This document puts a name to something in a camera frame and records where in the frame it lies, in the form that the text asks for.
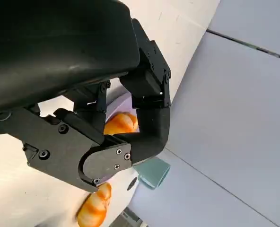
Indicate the lilac plate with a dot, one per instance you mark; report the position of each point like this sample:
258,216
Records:
124,106

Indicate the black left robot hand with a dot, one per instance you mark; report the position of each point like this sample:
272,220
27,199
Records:
59,47

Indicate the grey partition panel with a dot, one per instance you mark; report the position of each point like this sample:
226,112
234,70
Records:
237,118
189,203
256,19

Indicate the pale green mug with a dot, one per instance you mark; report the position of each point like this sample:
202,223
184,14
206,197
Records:
154,172

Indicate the orange white toy bread roll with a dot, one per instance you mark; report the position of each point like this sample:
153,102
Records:
95,208
121,123

